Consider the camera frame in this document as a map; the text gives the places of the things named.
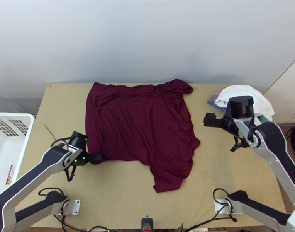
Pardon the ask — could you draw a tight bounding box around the white laundry basket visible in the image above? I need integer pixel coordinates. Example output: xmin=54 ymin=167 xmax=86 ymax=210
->
xmin=0 ymin=113 xmax=35 ymax=191

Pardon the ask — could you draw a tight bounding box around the maroon t-shirt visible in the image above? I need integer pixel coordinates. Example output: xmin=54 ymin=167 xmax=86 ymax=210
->
xmin=85 ymin=78 xmax=201 ymax=193

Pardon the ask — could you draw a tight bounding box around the pile of folded clothes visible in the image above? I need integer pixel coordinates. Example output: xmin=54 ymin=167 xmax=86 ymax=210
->
xmin=208 ymin=84 xmax=276 ymax=123

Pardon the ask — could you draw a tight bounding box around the black cable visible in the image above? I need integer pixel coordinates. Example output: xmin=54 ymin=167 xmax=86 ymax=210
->
xmin=230 ymin=135 xmax=244 ymax=153
xmin=64 ymin=165 xmax=77 ymax=183
xmin=38 ymin=187 xmax=67 ymax=198
xmin=212 ymin=188 xmax=237 ymax=223

